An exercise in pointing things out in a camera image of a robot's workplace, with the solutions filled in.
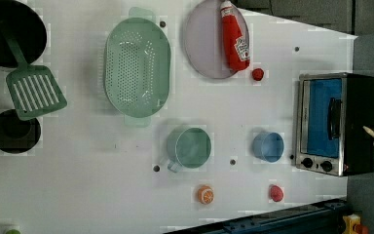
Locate yellow red toy object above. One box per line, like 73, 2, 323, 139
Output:
343, 214, 369, 234

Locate blue metal frame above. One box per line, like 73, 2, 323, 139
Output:
166, 199, 352, 234

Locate green measuring cup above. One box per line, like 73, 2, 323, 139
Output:
167, 126, 212, 173

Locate red strawberry toy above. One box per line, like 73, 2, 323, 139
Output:
269, 185, 284, 202

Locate green plastic colander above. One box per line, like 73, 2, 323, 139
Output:
104, 7, 171, 128

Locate large black pot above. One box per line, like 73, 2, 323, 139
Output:
0, 0, 48, 68

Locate blue plastic cup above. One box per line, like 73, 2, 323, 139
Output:
252, 132, 284, 163

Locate small red tomato toy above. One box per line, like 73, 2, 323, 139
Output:
251, 68, 264, 81

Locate green round object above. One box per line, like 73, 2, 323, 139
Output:
4, 229, 21, 234

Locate small black cup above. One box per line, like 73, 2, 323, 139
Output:
0, 109, 41, 154

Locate green slotted spatula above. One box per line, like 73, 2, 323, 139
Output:
0, 20, 67, 121

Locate pink round plate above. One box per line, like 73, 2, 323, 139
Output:
184, 0, 249, 79

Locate red ketchup bottle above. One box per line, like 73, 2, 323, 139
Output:
220, 0, 249, 71

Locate orange slice toy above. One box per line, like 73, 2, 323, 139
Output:
197, 185, 214, 205

